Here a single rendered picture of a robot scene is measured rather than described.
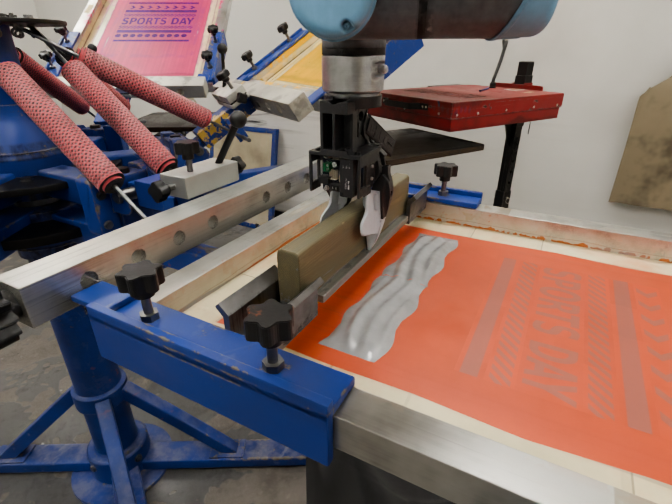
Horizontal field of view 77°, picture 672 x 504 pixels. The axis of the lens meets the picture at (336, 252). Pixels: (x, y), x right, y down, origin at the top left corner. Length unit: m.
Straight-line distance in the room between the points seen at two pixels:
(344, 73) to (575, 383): 0.41
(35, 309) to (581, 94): 2.38
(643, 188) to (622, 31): 0.73
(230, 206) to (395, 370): 0.39
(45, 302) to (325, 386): 0.32
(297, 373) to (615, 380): 0.32
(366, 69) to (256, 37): 2.68
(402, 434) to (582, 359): 0.25
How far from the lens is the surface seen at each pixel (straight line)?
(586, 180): 2.59
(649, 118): 2.49
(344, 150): 0.52
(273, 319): 0.35
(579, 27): 2.51
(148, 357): 0.48
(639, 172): 2.53
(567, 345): 0.56
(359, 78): 0.51
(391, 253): 0.70
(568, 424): 0.46
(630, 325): 0.63
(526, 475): 0.36
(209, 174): 0.74
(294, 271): 0.47
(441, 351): 0.50
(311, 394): 0.36
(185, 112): 1.15
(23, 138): 1.14
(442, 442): 0.36
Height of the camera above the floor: 1.26
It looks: 26 degrees down
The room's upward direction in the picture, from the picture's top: straight up
